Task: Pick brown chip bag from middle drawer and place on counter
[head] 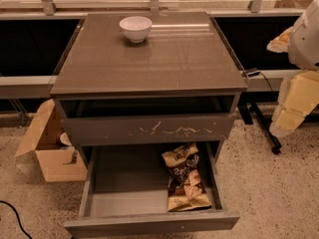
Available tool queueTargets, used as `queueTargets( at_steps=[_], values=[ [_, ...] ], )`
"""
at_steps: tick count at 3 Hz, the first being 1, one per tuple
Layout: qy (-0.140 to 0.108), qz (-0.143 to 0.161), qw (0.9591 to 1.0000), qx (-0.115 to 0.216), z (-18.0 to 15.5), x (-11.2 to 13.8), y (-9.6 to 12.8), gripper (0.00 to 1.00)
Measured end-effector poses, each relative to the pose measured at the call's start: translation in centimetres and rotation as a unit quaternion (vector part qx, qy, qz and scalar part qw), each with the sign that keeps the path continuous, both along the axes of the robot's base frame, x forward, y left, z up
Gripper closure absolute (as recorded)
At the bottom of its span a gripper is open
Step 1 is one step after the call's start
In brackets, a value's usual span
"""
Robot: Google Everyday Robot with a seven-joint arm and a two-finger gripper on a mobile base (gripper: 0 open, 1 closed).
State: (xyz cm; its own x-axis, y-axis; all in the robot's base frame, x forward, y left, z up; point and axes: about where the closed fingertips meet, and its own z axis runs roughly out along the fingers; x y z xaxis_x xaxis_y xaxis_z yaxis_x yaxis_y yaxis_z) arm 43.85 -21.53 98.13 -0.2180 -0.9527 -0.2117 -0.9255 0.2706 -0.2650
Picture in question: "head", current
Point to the scratched grey top drawer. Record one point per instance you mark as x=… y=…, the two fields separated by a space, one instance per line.
x=157 y=120

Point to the open grey middle drawer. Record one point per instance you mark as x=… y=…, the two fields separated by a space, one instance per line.
x=126 y=194

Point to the grey drawer cabinet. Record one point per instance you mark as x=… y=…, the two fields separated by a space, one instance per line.
x=183 y=56

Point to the open cardboard box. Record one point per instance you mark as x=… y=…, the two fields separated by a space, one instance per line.
x=58 y=162

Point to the white ceramic bowl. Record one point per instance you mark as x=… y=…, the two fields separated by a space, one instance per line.
x=136 y=28

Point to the brown sea salt chip bag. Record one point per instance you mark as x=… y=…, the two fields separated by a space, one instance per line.
x=185 y=187

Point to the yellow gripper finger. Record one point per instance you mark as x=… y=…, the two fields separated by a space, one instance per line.
x=280 y=44
x=298 y=97

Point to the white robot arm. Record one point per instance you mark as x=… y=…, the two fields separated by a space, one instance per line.
x=303 y=50

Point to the black power adapter with cable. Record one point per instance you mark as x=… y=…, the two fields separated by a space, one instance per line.
x=256 y=81

